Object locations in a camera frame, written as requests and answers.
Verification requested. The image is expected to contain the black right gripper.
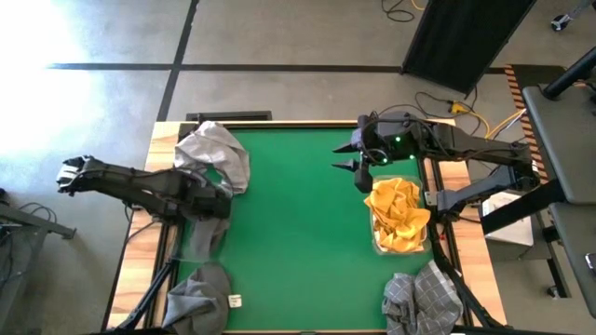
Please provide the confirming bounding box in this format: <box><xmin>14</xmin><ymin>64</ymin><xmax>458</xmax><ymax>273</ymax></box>
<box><xmin>330</xmin><ymin>111</ymin><xmax>424</xmax><ymax>174</ymax></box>

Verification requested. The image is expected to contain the dark gray microfiber towel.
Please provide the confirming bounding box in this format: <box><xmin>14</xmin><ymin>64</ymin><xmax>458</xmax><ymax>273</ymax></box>
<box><xmin>184</xmin><ymin>214</ymin><xmax>232</xmax><ymax>264</ymax></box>

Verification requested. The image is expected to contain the light gray microfiber towel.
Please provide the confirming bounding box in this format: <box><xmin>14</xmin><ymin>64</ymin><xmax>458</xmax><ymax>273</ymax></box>
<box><xmin>173</xmin><ymin>120</ymin><xmax>251</xmax><ymax>195</ymax></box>

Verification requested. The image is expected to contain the plain gray towel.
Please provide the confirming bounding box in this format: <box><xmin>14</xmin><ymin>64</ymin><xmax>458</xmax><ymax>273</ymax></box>
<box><xmin>161</xmin><ymin>260</ymin><xmax>233</xmax><ymax>335</ymax></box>

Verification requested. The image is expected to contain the gray plaid towel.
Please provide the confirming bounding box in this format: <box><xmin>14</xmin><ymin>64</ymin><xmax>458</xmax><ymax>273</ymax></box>
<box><xmin>381</xmin><ymin>258</ymin><xmax>465</xmax><ymax>335</ymax></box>

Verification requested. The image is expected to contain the green table mat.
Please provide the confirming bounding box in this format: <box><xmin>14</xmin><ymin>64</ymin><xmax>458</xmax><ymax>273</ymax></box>
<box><xmin>172</xmin><ymin>126</ymin><xmax>441</xmax><ymax>332</ymax></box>
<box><xmin>156</xmin><ymin>119</ymin><xmax>467</xmax><ymax>333</ymax></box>

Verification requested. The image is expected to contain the black flat bar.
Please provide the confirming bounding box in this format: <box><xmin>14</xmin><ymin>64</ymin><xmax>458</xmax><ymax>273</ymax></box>
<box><xmin>184</xmin><ymin>110</ymin><xmax>273</xmax><ymax>123</ymax></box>

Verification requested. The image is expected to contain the black partition panel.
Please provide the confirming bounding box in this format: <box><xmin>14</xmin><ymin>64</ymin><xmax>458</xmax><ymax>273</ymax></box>
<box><xmin>401</xmin><ymin>0</ymin><xmax>537</xmax><ymax>97</ymax></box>

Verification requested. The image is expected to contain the white box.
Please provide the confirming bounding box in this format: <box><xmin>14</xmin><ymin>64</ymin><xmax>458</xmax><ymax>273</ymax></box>
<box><xmin>481</xmin><ymin>189</ymin><xmax>535</xmax><ymax>248</ymax></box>

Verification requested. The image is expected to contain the hazard striped floor mat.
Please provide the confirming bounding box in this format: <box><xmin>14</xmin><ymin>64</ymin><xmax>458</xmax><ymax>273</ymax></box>
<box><xmin>505</xmin><ymin>63</ymin><xmax>567</xmax><ymax>185</ymax></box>

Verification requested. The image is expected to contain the black round pole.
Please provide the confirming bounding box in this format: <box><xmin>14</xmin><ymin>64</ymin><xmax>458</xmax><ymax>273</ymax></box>
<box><xmin>543</xmin><ymin>46</ymin><xmax>596</xmax><ymax>101</ymax></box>

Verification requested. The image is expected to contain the dark gray desk top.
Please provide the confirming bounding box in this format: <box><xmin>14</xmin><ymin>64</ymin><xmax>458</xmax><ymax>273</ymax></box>
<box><xmin>548</xmin><ymin>202</ymin><xmax>596</xmax><ymax>318</ymax></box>

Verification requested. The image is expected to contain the chair caster wheel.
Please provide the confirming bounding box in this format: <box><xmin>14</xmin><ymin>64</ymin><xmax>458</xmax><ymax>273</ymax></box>
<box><xmin>550</xmin><ymin>12</ymin><xmax>573</xmax><ymax>33</ymax></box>

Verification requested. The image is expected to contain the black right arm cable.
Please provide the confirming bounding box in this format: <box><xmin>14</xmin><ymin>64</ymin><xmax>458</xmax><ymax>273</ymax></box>
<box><xmin>360</xmin><ymin>111</ymin><xmax>448</xmax><ymax>165</ymax></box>

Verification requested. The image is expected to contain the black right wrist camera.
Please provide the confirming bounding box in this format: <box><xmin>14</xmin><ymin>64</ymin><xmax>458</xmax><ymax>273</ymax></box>
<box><xmin>353</xmin><ymin>162</ymin><xmax>374</xmax><ymax>194</ymax></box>

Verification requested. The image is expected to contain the black frame strut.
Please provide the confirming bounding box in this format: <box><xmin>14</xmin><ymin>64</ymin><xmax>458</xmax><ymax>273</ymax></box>
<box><xmin>114</xmin><ymin>261</ymin><xmax>181</xmax><ymax>332</ymax></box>
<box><xmin>435</xmin><ymin>253</ymin><xmax>507</xmax><ymax>329</ymax></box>

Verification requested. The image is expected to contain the yellow floor cable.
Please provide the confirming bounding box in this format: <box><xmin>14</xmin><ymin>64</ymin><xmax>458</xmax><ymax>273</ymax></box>
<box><xmin>449</xmin><ymin>100</ymin><xmax>527</xmax><ymax>157</ymax></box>

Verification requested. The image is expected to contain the black coiled floor cable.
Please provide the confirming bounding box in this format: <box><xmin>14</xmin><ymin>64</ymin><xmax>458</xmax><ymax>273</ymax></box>
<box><xmin>380</xmin><ymin>0</ymin><xmax>416</xmax><ymax>23</ymax></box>

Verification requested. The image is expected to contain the gray metal desk frame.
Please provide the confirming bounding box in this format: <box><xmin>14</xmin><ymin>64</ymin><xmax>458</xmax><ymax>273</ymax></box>
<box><xmin>0</xmin><ymin>188</ymin><xmax>78</xmax><ymax>335</ymax></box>

